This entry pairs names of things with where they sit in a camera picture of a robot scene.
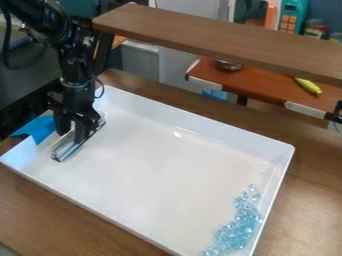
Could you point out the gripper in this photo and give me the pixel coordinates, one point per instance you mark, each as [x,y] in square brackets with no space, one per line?
[78,96]

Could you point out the silver bar tool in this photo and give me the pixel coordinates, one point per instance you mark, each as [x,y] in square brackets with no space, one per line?
[67,148]

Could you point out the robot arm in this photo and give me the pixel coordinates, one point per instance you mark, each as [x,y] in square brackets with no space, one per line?
[42,15]

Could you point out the pile of blue bits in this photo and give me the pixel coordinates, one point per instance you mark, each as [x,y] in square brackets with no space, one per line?
[238,226]

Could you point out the blue tape piece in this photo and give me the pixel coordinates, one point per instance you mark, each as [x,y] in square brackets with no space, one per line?
[38,128]

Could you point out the white tray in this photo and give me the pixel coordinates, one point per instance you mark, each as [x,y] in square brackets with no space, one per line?
[156,166]

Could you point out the dark brown round toy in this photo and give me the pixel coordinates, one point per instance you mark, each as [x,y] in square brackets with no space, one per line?
[229,66]

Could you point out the brown wooden shelf board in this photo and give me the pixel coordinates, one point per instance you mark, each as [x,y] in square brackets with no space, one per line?
[231,40]

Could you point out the reddish wooden table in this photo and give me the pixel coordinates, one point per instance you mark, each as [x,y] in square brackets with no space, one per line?
[262,88]

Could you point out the yellow toy corn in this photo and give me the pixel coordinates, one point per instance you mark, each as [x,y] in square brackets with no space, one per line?
[308,86]

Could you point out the teal toy phone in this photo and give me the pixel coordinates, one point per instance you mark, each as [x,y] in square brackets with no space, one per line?
[292,15]

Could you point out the can with red label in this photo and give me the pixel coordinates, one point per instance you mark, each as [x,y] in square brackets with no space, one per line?
[315,29]

